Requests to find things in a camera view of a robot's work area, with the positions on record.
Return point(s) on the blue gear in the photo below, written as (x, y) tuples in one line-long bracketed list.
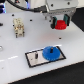
[(51, 56)]

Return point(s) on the beige connector block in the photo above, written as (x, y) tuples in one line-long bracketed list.
[(18, 27)]

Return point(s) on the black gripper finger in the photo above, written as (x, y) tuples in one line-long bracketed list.
[(53, 23), (67, 19)]

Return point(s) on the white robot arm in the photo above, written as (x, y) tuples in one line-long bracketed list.
[(39, 6)]

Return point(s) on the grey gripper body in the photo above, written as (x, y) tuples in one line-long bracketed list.
[(60, 8)]

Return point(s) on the white board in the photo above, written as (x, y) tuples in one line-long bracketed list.
[(38, 35)]

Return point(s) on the peg base plate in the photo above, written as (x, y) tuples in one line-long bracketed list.
[(30, 56)]

